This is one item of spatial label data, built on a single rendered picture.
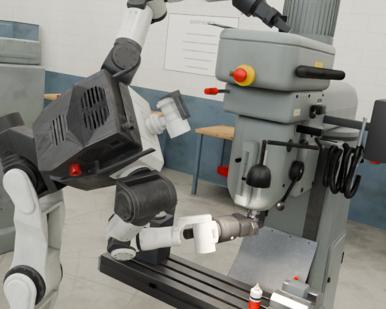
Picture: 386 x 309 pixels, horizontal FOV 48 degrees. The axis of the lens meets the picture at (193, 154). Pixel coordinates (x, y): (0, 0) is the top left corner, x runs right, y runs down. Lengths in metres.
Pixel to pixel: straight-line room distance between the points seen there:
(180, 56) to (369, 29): 2.69
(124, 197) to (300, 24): 0.89
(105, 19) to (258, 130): 6.47
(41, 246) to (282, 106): 0.87
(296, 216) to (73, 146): 1.09
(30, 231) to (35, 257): 0.09
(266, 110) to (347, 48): 4.43
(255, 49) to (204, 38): 5.25
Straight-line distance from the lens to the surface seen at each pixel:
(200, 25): 6.59
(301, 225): 1.93
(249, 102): 1.39
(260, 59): 1.27
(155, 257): 1.84
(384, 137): 1.61
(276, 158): 1.42
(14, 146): 1.41
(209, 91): 1.30
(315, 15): 1.64
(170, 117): 1.26
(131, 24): 1.45
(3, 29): 8.62
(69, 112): 1.22
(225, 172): 5.98
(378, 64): 5.67
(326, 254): 1.99
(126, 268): 1.84
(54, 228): 1.54
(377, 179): 5.74
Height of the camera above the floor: 1.80
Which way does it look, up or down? 13 degrees down
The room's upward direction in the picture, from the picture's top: 7 degrees clockwise
